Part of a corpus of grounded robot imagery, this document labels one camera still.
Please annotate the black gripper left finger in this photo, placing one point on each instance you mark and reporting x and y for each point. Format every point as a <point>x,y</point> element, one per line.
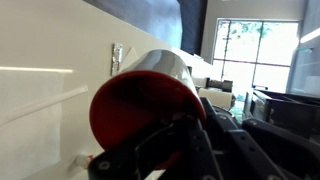
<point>166,156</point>

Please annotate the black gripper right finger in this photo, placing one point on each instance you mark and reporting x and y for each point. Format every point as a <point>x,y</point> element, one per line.
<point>260,153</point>

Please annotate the white mug red inside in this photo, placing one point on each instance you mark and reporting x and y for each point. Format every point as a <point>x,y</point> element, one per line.
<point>133,106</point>

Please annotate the small white tissue sheet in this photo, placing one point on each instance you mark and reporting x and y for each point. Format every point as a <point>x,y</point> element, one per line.
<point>130,58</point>

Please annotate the large white tissue sheet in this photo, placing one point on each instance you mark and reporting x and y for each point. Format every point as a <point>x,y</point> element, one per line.
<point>30,140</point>

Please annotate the black crate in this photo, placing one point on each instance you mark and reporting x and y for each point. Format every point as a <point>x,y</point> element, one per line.
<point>286,110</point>

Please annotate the white box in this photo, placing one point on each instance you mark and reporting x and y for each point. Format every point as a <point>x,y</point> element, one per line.
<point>216,98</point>

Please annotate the large bright window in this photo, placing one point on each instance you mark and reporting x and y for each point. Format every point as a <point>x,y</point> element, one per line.
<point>266,50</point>

